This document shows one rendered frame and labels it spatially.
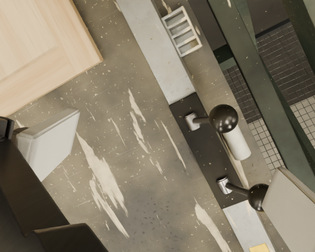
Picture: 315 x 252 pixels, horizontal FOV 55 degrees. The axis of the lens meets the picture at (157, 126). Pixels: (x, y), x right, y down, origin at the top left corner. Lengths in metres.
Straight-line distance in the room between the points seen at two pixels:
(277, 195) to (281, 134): 0.42
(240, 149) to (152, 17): 0.26
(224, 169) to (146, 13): 0.28
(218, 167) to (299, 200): 0.35
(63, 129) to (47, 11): 0.44
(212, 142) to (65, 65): 0.29
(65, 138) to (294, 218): 0.13
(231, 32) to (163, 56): 0.15
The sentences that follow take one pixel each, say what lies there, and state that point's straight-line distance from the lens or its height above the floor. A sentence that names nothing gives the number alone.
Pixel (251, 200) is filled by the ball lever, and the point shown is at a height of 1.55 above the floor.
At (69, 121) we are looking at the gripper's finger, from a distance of 0.18.
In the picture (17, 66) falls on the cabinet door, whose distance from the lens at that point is 0.64.
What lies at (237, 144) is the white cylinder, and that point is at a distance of 0.53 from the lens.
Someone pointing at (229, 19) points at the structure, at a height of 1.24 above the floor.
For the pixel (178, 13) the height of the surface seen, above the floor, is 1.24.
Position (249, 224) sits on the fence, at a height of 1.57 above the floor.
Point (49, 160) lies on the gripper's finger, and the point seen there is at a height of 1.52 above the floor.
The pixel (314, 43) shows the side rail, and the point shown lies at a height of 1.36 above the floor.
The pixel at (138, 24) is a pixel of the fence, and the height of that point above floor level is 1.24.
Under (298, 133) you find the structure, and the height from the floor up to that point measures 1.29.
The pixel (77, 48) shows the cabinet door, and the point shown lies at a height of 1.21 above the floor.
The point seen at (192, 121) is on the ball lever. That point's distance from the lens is 0.48.
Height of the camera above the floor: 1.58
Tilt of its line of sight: 23 degrees down
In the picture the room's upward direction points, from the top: 161 degrees clockwise
